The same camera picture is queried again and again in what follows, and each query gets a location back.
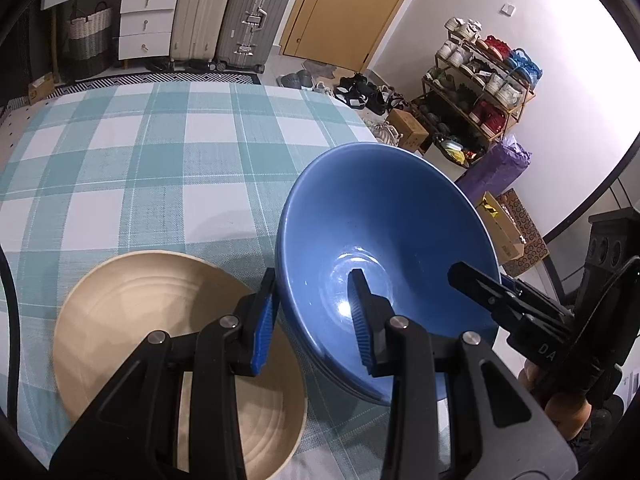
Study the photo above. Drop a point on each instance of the white drawer unit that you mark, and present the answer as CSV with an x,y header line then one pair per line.
x,y
150,25

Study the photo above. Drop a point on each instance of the small cardboard box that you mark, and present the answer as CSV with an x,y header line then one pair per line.
x,y
41,89

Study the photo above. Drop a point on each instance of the white wall switch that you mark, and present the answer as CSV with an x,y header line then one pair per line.
x,y
508,9

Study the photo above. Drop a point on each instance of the beige suitcase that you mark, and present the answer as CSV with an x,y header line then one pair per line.
x,y
200,10

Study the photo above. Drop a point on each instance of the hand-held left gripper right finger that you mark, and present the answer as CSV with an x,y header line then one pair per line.
x,y
361,335

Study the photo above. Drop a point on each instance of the brown cardboard box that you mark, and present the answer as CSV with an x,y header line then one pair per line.
x,y
407,130

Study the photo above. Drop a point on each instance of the wooden shoe rack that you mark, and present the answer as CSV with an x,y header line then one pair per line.
x,y
523,105

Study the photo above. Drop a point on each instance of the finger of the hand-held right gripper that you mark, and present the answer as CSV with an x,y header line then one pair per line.
x,y
530,292
480,290

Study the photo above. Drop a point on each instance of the purple bag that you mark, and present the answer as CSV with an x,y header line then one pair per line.
x,y
492,175

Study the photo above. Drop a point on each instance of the person's right hand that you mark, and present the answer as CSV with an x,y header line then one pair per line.
x,y
565,410

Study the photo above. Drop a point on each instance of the black basket with packets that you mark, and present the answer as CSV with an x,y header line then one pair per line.
x,y
455,150

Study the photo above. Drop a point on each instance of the row of assorted shoes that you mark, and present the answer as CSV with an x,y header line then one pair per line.
x,y
492,50

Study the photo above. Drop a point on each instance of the wooden door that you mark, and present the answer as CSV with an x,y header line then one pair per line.
x,y
350,10

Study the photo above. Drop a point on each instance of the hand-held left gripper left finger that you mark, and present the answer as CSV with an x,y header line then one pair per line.
x,y
262,330

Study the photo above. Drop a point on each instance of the beige plate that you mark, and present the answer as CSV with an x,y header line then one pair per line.
x,y
125,300

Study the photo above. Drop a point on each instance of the woven laundry basket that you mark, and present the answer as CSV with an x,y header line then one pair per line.
x,y
90,40

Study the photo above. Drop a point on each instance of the pile of sandals and sneakers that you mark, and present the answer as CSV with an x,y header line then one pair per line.
x,y
360,92

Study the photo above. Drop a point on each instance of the blue bowl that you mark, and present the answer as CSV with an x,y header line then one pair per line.
x,y
327,376
400,210

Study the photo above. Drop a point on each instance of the silver suitcase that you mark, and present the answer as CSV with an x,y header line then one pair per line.
x,y
255,15

